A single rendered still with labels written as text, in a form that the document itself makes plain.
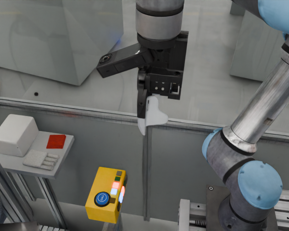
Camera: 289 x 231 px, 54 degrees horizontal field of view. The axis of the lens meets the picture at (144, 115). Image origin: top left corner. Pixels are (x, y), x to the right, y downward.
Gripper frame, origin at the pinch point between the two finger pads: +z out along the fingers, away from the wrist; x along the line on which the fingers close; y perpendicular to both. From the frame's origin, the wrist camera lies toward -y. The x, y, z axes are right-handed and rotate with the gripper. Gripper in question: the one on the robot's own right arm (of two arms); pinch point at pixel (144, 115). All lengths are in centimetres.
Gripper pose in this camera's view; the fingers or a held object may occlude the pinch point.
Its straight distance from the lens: 61.5
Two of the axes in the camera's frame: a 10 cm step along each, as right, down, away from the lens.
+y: 9.8, 1.3, -1.2
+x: 1.7, -6.8, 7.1
